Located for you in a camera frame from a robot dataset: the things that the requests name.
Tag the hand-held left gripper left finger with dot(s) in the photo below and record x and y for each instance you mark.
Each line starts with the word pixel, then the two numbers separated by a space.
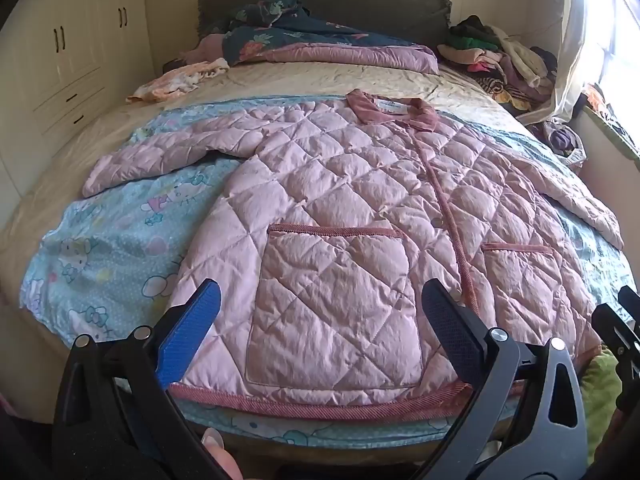
pixel 192 330

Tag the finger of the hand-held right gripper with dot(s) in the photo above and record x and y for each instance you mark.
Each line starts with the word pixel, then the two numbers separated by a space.
pixel 631 302
pixel 612 325

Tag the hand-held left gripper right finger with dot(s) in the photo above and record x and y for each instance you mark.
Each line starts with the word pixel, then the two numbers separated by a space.
pixel 450 330

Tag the pink quilted jacket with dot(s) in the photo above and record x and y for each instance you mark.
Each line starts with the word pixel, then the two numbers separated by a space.
pixel 325 185

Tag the floral bag with clothes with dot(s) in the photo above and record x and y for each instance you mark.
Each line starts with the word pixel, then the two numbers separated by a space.
pixel 565 140

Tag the pile of clothes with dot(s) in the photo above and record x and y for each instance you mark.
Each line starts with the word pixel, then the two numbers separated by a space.
pixel 505 55

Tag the person's left hand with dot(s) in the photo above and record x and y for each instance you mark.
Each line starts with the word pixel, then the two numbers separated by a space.
pixel 222 452

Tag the green cloth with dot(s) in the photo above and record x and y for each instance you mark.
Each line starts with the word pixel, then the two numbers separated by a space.
pixel 600 395

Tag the blue cartoon printed blanket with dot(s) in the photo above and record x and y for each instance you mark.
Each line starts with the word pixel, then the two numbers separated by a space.
pixel 110 240

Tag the green windowsill cover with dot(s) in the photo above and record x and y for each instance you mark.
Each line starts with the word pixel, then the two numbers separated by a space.
pixel 617 137

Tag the orange and dark cloth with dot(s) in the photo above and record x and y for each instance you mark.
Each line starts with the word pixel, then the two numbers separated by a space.
pixel 607 102

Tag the peach patterned cloth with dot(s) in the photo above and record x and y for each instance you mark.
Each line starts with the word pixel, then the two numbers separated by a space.
pixel 175 80

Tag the bed with beige sheet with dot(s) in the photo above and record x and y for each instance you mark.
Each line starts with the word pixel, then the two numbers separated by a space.
pixel 280 80

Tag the cream curtain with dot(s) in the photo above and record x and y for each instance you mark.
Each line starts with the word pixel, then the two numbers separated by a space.
pixel 575 35

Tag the window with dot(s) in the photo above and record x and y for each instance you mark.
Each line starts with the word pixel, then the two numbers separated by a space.
pixel 620 25

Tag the pink pillow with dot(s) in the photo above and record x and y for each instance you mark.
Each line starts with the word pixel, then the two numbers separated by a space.
pixel 205 47

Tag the dark floral quilt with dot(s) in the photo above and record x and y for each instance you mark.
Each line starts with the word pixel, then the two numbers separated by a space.
pixel 300 32

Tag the cream wardrobe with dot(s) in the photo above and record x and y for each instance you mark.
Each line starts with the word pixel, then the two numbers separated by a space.
pixel 75 35

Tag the grey padded headboard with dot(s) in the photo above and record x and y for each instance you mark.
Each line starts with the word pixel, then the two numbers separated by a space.
pixel 350 2

